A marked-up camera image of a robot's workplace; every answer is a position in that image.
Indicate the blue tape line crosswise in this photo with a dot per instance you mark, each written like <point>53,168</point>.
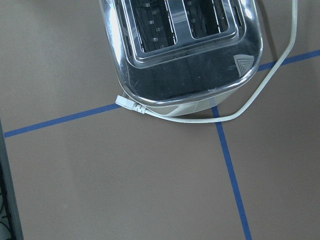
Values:
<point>110,107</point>

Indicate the blue tape line far left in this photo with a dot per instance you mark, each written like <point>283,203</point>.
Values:
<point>234,182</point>

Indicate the dark table edge rail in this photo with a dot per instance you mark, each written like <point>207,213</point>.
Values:
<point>10,223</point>

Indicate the silver toaster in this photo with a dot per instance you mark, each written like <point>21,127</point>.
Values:
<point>179,57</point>

